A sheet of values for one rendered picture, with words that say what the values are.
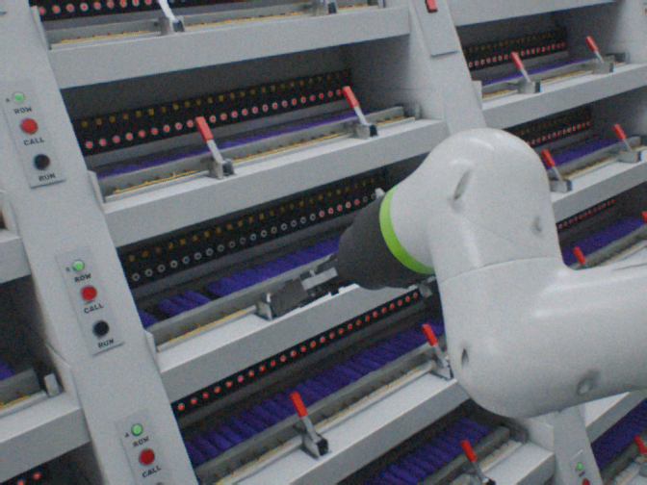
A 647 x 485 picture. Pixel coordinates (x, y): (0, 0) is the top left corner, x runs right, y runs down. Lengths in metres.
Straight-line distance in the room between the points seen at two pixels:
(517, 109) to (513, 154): 0.78
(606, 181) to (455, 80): 0.43
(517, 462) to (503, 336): 0.76
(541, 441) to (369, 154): 0.59
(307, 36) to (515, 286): 0.64
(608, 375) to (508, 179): 0.16
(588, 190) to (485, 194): 0.92
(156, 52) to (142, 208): 0.21
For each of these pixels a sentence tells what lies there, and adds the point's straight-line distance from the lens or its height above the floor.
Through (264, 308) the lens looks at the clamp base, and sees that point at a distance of 0.91.
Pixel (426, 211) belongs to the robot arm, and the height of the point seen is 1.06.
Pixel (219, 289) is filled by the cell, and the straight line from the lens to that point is 1.00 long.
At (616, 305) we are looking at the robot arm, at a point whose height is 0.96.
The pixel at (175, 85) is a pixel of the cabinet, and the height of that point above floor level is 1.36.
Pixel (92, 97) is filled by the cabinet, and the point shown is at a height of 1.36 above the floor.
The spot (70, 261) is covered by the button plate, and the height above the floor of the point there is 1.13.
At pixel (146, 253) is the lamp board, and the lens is 1.00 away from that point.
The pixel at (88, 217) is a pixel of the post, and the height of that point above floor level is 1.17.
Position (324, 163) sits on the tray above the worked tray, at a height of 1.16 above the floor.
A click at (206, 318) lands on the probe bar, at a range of 0.93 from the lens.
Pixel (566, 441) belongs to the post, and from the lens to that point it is 1.30.
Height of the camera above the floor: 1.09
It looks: 2 degrees down
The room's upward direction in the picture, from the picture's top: 19 degrees counter-clockwise
